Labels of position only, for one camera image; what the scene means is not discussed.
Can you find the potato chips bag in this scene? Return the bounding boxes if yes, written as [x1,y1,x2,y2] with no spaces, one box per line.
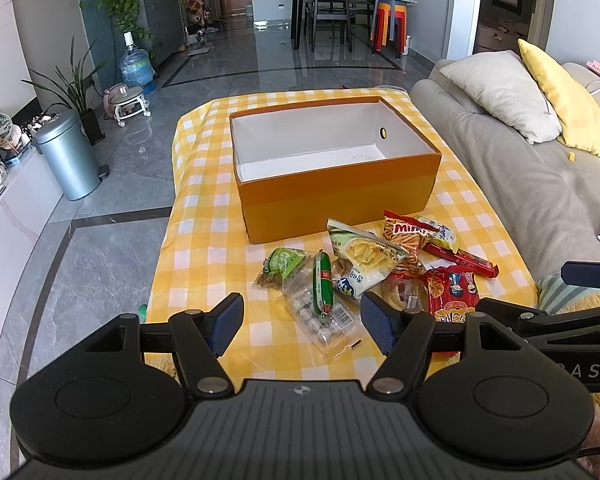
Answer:
[327,219,408,302]

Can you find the long red wafer bar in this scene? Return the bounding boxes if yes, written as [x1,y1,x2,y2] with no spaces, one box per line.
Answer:
[424,243,500,278]

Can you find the red cartoon snack bag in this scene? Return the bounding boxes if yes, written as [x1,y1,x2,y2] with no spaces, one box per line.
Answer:
[420,266,479,323]

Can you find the striped teal blanket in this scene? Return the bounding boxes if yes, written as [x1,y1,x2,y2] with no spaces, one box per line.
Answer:
[535,274,600,314]

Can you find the silver pedal trash bin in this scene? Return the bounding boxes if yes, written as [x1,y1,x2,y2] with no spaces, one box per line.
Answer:
[33,110,109,202]

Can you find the grey sofa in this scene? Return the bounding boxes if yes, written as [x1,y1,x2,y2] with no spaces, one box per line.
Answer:
[410,61,600,278]

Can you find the white low tv cabinet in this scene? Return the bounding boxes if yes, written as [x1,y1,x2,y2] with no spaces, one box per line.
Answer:
[0,150,62,336]

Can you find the green sausage stick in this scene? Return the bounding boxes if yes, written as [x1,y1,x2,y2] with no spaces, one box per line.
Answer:
[312,250,334,316]

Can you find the yellow cushion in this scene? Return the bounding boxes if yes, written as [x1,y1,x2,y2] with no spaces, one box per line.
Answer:
[518,39,600,158]

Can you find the orange cardboard box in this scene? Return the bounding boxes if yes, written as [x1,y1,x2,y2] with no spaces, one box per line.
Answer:
[230,96,442,244]

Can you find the blue water jug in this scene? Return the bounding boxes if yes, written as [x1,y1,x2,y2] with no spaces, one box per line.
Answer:
[119,32,156,94]

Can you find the small white wheeled stool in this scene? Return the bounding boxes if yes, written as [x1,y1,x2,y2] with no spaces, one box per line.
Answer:
[104,84,151,128]

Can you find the clear small snack packet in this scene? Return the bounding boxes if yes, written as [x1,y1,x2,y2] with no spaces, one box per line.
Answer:
[380,273,428,313]

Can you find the dark grey drawer cabinet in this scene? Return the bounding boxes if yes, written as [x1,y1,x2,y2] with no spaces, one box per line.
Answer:
[137,0,185,68]

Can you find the potted long-leaf plant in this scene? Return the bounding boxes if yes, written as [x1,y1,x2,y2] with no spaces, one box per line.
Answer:
[23,38,108,145]

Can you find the yellow white snack packet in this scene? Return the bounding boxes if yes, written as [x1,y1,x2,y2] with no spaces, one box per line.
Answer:
[417,217,460,254]

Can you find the beige cushion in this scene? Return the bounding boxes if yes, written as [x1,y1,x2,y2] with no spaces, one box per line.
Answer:
[440,50,562,144]

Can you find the yellow checkered tablecloth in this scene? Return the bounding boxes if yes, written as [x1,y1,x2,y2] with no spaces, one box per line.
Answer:
[148,89,538,386]

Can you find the clear bag white candies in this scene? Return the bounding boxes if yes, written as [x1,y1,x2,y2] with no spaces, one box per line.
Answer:
[280,261,363,364]

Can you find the red orange Mimi snack bag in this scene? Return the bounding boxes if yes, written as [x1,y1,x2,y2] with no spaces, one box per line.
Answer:
[382,210,438,276]

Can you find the green raisin snack bag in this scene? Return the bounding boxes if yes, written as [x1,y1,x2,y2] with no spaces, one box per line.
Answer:
[256,247,310,290]

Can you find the stacked red orange stools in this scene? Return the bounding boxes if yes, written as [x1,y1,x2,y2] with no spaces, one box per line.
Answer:
[370,0,411,58]

